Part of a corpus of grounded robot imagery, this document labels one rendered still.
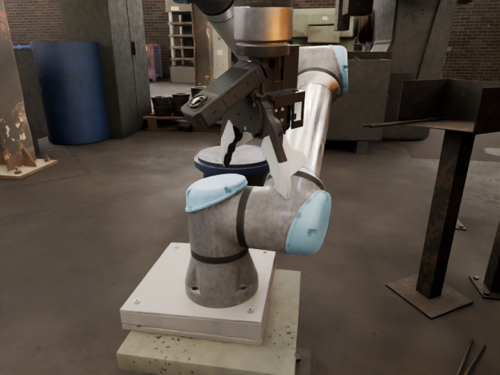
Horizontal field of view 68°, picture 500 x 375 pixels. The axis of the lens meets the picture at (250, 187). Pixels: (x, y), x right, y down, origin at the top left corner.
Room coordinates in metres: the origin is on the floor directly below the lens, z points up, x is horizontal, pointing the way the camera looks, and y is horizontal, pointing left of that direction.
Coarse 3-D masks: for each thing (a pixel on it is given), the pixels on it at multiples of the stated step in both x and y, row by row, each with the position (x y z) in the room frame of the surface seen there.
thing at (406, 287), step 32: (416, 96) 1.21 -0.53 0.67; (448, 96) 1.26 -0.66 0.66; (480, 96) 0.95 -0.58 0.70; (448, 128) 1.03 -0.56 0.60; (480, 128) 0.96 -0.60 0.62; (448, 160) 1.08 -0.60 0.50; (448, 192) 1.06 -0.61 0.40; (448, 224) 1.06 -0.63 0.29; (448, 256) 1.07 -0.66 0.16; (416, 288) 1.10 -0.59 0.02; (448, 288) 1.12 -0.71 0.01
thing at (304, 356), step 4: (296, 352) 0.81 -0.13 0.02; (300, 352) 0.81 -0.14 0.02; (304, 352) 0.81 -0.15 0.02; (308, 352) 0.81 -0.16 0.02; (296, 356) 0.78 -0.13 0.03; (300, 356) 0.78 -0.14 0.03; (304, 356) 0.79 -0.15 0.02; (308, 356) 0.79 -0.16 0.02; (296, 360) 0.77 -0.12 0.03; (300, 360) 0.78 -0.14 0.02; (304, 360) 0.78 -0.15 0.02; (308, 360) 0.78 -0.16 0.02; (296, 364) 0.76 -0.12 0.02; (300, 364) 0.76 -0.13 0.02; (304, 364) 0.76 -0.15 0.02; (308, 364) 0.76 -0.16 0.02; (296, 368) 0.75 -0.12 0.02; (300, 368) 0.75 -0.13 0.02; (304, 368) 0.75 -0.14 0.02; (308, 368) 0.75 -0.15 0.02; (296, 372) 0.74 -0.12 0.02; (300, 372) 0.74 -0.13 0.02; (304, 372) 0.74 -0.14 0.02; (308, 372) 0.74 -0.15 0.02
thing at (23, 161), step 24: (0, 0) 2.64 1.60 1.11; (0, 24) 2.60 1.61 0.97; (192, 24) 7.39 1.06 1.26; (0, 48) 2.56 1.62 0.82; (0, 72) 2.51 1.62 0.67; (0, 96) 2.47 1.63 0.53; (0, 120) 2.43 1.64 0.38; (24, 120) 2.63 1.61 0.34; (0, 144) 2.56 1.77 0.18; (24, 144) 2.58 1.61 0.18; (0, 168) 2.49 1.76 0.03; (24, 168) 2.49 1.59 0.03
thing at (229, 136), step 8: (232, 128) 0.55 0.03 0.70; (224, 136) 0.57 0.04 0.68; (232, 136) 0.55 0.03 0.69; (240, 136) 0.55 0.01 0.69; (248, 136) 0.59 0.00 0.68; (224, 144) 0.57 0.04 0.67; (232, 144) 0.56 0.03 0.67; (240, 144) 0.60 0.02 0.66; (224, 152) 0.57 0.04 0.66; (232, 152) 0.57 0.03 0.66; (224, 160) 0.57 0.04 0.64
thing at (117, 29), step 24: (72, 0) 3.59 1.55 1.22; (96, 0) 3.55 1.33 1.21; (120, 0) 3.77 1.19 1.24; (72, 24) 3.60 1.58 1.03; (96, 24) 3.56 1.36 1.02; (120, 24) 3.72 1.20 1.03; (120, 48) 3.67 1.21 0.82; (144, 48) 4.18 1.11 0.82; (120, 72) 3.62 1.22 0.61; (144, 72) 4.13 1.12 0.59; (120, 96) 3.57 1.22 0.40; (144, 96) 4.07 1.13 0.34; (120, 120) 3.54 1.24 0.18; (144, 120) 4.02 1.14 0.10
